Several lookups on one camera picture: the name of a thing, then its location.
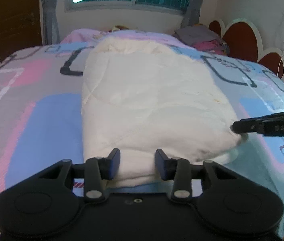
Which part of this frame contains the yellow brown plush toy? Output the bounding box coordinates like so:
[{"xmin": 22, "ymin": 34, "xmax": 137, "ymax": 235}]
[{"xmin": 108, "ymin": 25, "xmax": 131, "ymax": 33}]

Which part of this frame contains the grey curtain left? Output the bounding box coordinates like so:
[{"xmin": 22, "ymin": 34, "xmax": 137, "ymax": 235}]
[{"xmin": 41, "ymin": 0, "xmax": 60, "ymax": 45}]

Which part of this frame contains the white quilted comforter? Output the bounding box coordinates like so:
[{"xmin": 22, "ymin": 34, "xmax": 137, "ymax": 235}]
[{"xmin": 81, "ymin": 37, "xmax": 246, "ymax": 188}]

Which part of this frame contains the brown wooden door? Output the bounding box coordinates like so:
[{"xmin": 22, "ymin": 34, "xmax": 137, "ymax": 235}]
[{"xmin": 0, "ymin": 0, "xmax": 42, "ymax": 61}]

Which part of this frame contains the pink blanket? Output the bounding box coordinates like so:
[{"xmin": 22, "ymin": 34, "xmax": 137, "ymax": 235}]
[{"xmin": 60, "ymin": 28, "xmax": 190, "ymax": 48}]

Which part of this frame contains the grey curtain right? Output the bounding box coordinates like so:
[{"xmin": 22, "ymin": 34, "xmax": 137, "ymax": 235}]
[{"xmin": 180, "ymin": 0, "xmax": 214, "ymax": 29}]

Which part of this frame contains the patterned pink blue bedsheet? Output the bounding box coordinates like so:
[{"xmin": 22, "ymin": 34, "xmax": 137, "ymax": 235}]
[{"xmin": 0, "ymin": 42, "xmax": 284, "ymax": 234}]

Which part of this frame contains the red white petal headboard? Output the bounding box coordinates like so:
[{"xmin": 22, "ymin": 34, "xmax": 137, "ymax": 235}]
[{"xmin": 208, "ymin": 18, "xmax": 284, "ymax": 81}]

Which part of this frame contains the grey curtain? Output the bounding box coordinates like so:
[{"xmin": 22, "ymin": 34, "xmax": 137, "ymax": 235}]
[
  {"xmin": 41, "ymin": 0, "xmax": 60, "ymax": 45},
  {"xmin": 180, "ymin": 0, "xmax": 214, "ymax": 29}
]

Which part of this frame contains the stack of folded clothes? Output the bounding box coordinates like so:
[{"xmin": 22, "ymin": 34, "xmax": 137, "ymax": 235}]
[{"xmin": 173, "ymin": 25, "xmax": 229, "ymax": 55}]

